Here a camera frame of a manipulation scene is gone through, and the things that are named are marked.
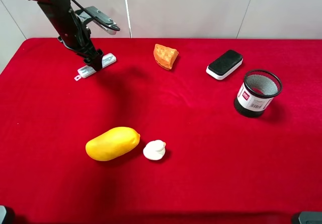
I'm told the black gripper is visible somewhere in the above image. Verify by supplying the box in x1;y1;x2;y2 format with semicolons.
38;0;103;71

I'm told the grey plastic utensil case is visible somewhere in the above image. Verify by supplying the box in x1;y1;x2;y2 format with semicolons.
74;53;117;81

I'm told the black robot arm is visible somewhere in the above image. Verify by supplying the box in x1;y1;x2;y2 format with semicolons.
31;0;103;71

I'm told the orange waffle piece toy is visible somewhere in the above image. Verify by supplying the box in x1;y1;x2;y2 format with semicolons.
153;44;179;70

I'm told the yellow mango toy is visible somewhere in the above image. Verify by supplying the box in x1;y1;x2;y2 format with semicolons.
85;127;140;162

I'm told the small white duck toy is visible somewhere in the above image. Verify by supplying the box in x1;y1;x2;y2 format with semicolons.
143;140;166;161

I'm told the red table cloth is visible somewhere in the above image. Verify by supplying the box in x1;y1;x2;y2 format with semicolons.
1;38;321;223

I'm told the black white board eraser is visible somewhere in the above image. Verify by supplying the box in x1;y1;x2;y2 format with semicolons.
206;50;243;81

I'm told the black mesh pen holder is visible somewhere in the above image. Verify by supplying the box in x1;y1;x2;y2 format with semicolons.
234;69;282;118

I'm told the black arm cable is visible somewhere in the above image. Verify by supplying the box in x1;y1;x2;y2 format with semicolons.
51;0;121;31

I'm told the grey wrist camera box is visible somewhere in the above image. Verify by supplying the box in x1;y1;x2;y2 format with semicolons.
75;6;120;35

